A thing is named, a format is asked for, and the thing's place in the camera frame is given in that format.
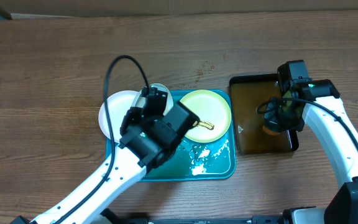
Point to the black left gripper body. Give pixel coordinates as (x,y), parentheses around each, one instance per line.
(134,117)

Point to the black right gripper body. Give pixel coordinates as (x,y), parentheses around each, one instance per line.
(279,116)

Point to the green and yellow sponge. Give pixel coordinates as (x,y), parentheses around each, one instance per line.
(270,132)

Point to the white plate with sauce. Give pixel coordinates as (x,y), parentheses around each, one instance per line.
(153,101)

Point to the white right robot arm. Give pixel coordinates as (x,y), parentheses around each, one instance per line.
(327,118)

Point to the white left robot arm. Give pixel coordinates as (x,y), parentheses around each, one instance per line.
(118,172)

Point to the black tray with brown water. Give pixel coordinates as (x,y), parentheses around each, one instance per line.
(246,94)

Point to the teal plastic tray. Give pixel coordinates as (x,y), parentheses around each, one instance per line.
(198,161)

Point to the yellow-green plate with sauce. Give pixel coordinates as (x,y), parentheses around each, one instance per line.
(214,114)

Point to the brown cardboard wall panel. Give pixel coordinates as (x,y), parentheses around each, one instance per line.
(99,8)

